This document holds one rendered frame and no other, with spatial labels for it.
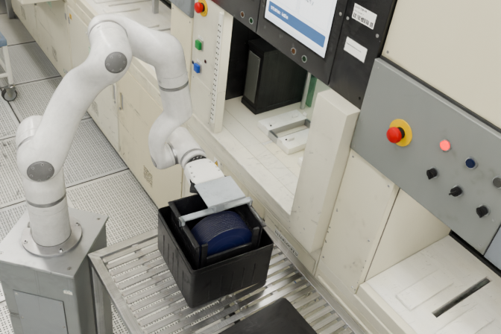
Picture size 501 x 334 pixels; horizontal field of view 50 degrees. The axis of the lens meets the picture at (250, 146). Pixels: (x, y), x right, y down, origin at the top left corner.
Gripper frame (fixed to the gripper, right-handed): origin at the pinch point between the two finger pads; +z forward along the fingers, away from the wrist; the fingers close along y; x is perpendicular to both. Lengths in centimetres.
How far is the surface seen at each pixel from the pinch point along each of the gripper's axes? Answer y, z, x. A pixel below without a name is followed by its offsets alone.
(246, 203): -9.7, 1.0, -5.4
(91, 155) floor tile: -1, -161, -106
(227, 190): -2.2, 1.3, 2.7
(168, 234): 13.8, -4.1, -14.7
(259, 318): 0.5, 30.9, -19.7
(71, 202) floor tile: 20, -125, -106
